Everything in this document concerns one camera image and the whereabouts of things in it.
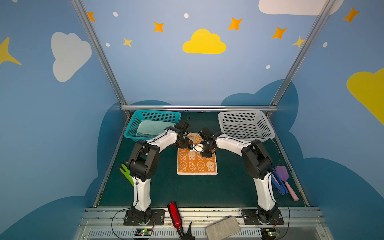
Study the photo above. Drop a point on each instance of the left aluminium frame post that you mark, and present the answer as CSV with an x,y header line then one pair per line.
x,y
88,26

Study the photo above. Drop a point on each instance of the green rubber glove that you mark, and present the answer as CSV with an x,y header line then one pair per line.
x,y
126,173

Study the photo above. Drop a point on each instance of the orange patterned towel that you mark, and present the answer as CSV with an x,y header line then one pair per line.
x,y
192,163

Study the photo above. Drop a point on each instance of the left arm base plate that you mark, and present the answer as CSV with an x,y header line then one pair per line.
x,y
156,216

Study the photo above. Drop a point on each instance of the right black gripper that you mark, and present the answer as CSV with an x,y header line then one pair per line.
x,y
206,147

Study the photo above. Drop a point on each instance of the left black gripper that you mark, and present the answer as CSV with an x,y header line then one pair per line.
x,y
186,142

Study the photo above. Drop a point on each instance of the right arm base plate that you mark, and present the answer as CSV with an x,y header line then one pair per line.
x,y
255,216

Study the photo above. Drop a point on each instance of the black clamp tool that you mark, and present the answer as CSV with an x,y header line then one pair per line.
x,y
186,235

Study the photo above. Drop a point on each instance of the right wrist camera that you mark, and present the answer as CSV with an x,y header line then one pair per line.
x,y
198,148

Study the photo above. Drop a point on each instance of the aluminium frame post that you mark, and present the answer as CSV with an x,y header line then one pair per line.
x,y
88,26
304,50

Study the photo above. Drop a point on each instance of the right aluminium frame post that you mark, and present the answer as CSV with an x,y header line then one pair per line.
x,y
304,50

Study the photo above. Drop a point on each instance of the white plastic basket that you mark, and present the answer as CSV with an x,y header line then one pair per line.
x,y
246,125

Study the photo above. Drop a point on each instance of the yellow-green towel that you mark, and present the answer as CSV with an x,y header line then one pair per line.
x,y
151,129

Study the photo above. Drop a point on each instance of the right green circuit board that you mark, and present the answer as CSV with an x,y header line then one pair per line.
x,y
268,234

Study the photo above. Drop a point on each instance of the left green circuit board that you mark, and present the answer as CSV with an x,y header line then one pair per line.
x,y
143,232

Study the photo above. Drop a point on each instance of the horizontal aluminium frame bar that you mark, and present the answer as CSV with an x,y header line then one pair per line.
x,y
198,108

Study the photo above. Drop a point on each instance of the red metal bottle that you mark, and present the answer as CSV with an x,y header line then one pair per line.
x,y
175,216

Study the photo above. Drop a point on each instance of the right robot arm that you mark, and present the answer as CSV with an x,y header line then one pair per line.
x,y
258,164

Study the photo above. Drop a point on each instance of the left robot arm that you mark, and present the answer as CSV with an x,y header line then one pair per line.
x,y
143,163

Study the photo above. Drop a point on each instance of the teal plastic basket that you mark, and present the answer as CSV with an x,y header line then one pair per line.
x,y
149,115

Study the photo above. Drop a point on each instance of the purple pad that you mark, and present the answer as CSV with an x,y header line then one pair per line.
x,y
282,172

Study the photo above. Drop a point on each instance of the green circuit board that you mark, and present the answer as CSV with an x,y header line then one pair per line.
x,y
143,232
268,234

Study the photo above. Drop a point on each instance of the grey sponge block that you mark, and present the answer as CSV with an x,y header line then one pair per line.
x,y
223,229

